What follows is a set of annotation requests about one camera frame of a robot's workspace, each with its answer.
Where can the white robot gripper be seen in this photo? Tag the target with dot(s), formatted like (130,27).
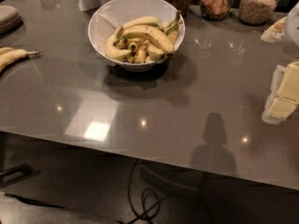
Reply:
(292,32)

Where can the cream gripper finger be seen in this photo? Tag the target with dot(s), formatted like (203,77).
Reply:
(277,109)

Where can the large yellow banana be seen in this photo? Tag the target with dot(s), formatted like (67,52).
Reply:
(152,34)

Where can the right green-tipped banana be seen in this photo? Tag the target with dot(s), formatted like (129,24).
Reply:
(171,29)

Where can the upper yellow banana in bowl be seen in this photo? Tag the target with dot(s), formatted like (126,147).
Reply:
(146,20)

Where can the small banana bunch in bowl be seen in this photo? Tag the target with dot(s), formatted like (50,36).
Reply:
(141,50)

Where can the left curved yellow banana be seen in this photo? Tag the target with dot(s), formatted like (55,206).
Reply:
(112,51)

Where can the white ceramic bowl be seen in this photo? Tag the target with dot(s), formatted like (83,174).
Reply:
(116,13)

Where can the yellow banana on table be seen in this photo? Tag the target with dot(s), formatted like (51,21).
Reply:
(11,57)

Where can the black chair leg left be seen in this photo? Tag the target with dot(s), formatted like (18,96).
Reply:
(24,169)

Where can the grey pad at left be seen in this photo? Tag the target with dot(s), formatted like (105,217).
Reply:
(10,17)

